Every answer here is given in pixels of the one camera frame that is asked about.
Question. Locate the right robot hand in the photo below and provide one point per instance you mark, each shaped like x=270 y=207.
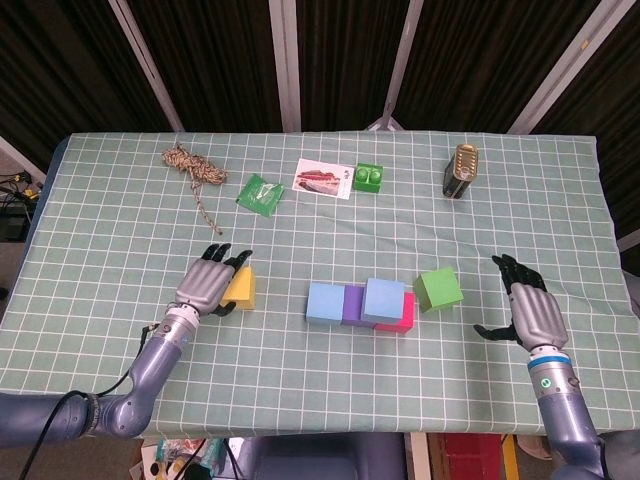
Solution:
x=537 y=317

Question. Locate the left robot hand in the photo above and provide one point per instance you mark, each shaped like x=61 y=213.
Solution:
x=205 y=285

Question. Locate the yellow foam cube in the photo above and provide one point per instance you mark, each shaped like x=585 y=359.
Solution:
x=245 y=290

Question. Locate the green foam cube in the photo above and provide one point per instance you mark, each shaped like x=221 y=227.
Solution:
x=437 y=290

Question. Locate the light blue foam cube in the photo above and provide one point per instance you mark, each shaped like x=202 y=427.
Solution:
x=324 y=302

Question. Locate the purple foam cube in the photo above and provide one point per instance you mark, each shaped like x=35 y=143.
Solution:
x=356 y=302

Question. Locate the steel blue foam cube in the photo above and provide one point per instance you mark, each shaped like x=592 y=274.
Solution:
x=382 y=300

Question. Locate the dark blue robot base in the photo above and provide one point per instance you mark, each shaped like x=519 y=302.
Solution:
x=350 y=460

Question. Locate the green foil sachet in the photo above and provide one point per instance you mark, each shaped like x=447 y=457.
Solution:
x=260 y=195

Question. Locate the pink foam cube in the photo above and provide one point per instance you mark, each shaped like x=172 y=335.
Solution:
x=407 y=315

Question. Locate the green checked tablecloth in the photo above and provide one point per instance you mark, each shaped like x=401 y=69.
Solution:
x=300 y=375

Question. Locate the yellow vertical bar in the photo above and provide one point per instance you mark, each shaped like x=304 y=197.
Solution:
x=510 y=457

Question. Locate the red box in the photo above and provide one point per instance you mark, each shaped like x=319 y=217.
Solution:
x=470 y=457

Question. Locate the white picture card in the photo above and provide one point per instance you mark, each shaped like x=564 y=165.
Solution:
x=320 y=179

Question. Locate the pile of colourful packages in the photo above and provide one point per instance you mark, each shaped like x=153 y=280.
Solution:
x=170 y=450

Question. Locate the white table leg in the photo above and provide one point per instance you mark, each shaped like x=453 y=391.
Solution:
x=420 y=457

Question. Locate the green toy brick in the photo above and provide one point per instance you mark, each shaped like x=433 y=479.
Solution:
x=367 y=181

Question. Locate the black electronic box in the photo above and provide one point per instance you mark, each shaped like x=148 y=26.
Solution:
x=10 y=225

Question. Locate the dark pleated curtain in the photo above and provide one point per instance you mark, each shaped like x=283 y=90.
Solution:
x=225 y=60

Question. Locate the white metal frame post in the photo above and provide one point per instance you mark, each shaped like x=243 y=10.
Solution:
x=145 y=65
x=285 y=65
x=565 y=65
x=400 y=65

